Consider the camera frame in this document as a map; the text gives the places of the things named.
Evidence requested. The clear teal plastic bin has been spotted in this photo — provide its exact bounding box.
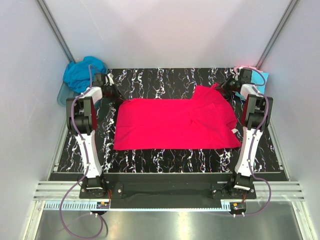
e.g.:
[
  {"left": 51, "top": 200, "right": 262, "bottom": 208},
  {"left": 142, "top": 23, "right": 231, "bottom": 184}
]
[{"left": 57, "top": 81, "right": 78, "bottom": 107}]

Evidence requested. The aluminium corner post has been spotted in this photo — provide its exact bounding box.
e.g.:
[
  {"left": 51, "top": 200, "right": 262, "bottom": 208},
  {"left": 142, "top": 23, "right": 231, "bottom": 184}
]
[
  {"left": 255, "top": 0, "right": 300, "bottom": 69},
  {"left": 35, "top": 0, "right": 76, "bottom": 62}
]

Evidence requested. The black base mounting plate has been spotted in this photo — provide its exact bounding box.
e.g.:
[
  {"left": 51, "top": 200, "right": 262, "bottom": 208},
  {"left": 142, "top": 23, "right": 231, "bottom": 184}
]
[{"left": 79, "top": 173, "right": 243, "bottom": 211}]

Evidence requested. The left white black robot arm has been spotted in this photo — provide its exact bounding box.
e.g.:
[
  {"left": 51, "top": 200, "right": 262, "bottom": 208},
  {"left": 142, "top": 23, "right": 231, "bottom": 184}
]
[{"left": 66, "top": 73, "right": 124, "bottom": 198}]

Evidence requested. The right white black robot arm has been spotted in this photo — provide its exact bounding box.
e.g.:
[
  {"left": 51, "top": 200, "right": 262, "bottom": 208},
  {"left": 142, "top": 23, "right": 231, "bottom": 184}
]
[{"left": 212, "top": 66, "right": 274, "bottom": 199}]

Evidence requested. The folded pink t shirt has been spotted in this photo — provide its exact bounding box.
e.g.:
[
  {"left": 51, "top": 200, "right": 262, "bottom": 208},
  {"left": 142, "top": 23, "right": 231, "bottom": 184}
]
[{"left": 233, "top": 65, "right": 258, "bottom": 72}]

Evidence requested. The red t shirt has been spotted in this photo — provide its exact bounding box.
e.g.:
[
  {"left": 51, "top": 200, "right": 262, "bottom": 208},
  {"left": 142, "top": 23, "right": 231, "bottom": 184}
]
[{"left": 114, "top": 84, "right": 241, "bottom": 151}]

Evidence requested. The blue crumpled t shirt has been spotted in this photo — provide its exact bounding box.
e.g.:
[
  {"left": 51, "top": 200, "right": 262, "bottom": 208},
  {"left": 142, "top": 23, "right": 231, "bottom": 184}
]
[{"left": 62, "top": 56, "right": 108, "bottom": 94}]

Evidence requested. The white slotted cable duct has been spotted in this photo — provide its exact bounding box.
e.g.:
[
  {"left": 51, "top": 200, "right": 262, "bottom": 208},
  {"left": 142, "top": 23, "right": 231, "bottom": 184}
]
[{"left": 43, "top": 201, "right": 111, "bottom": 211}]

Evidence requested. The right aluminium corner post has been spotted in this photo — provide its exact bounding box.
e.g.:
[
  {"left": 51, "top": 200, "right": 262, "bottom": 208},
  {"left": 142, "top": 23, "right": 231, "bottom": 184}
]
[{"left": 255, "top": 0, "right": 300, "bottom": 69}]

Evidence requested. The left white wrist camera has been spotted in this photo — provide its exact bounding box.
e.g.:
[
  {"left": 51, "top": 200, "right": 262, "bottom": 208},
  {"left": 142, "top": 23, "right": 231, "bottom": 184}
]
[{"left": 105, "top": 73, "right": 115, "bottom": 86}]

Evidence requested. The left aluminium corner post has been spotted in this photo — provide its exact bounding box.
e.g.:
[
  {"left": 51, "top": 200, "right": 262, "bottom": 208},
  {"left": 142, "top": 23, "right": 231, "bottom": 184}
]
[{"left": 35, "top": 0, "right": 76, "bottom": 62}]

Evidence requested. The folded light blue t shirt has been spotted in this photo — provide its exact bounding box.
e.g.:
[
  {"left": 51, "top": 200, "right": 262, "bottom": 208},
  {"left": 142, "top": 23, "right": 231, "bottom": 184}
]
[{"left": 235, "top": 71, "right": 269, "bottom": 100}]

